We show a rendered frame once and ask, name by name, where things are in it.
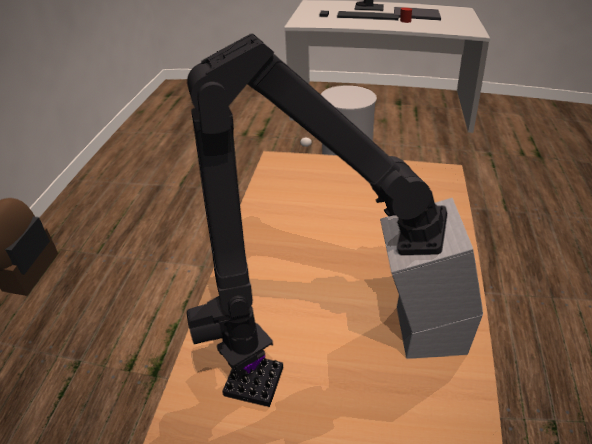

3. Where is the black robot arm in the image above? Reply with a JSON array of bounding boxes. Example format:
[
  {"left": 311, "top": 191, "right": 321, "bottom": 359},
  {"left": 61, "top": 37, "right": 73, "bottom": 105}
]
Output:
[{"left": 186, "top": 34, "right": 447, "bottom": 351}]

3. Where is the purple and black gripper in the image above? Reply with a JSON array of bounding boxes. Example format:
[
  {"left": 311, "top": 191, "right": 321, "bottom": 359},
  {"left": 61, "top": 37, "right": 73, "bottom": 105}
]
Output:
[{"left": 217, "top": 323, "right": 273, "bottom": 373}]

